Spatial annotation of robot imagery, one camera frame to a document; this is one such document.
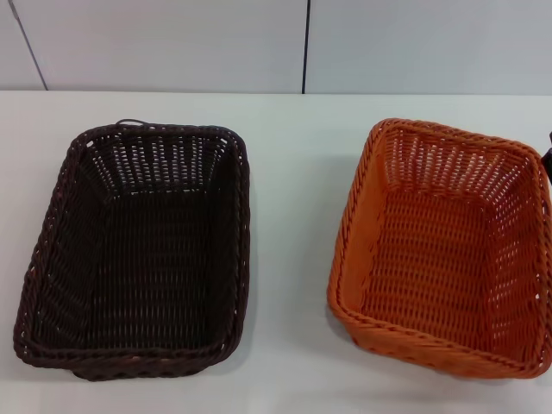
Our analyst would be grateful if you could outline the orange woven basket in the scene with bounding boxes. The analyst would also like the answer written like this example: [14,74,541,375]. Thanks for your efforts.
[326,118,552,380]

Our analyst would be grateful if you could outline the dark brown woven basket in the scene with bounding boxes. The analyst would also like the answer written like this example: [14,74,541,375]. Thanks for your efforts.
[12,116,252,385]

